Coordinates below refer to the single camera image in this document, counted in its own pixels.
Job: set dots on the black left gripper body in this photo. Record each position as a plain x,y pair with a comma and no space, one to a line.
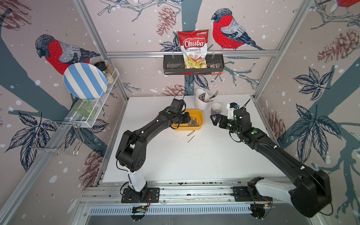
183,118

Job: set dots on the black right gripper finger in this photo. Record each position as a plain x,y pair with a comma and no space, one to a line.
217,116
215,121

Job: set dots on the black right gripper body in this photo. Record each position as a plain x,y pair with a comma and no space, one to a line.
227,124

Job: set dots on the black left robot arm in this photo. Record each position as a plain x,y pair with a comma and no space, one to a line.
131,153

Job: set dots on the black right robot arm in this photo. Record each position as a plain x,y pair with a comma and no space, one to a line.
309,191

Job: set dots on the yellow plastic storage box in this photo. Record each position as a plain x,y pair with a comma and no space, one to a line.
185,127

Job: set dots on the purple mug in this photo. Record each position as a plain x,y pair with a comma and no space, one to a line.
216,108

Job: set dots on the white cutlery holder cup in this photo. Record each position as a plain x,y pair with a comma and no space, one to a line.
202,99

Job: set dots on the metal fork in cup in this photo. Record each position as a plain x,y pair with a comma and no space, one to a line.
213,96

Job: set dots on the red Chuba chips bag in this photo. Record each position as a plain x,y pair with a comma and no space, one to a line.
194,48

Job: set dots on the dark lid spice jar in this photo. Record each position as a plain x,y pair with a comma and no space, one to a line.
102,66

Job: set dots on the green glass bowl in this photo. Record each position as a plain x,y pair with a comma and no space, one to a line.
85,108

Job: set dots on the blue white striped plate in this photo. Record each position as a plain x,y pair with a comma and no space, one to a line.
85,81

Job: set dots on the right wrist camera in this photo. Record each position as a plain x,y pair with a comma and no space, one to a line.
231,107

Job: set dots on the black wall basket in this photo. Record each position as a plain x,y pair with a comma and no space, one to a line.
175,65

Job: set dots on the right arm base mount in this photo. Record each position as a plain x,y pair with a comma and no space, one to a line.
248,194

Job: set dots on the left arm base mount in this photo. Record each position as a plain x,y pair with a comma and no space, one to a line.
147,195

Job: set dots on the clear wire dish rack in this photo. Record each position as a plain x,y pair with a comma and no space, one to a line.
83,117

